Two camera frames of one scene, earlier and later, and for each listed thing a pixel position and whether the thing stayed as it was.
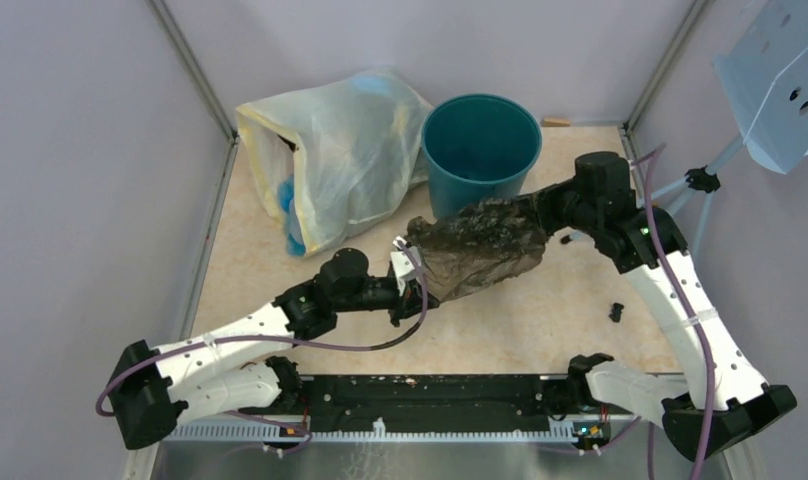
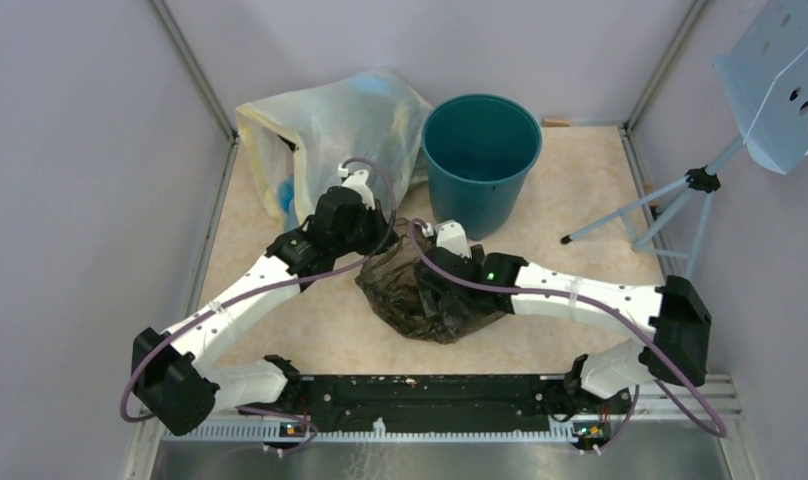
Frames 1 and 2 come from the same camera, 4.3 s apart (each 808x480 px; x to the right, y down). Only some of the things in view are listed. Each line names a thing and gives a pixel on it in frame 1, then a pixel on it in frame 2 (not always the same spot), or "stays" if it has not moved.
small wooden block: (556, 122) stays
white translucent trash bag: (329, 154) stays
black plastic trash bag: (477, 243) → (387, 276)
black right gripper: (543, 201) → (429, 298)
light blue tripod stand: (700, 181) stays
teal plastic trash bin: (478, 147) stays
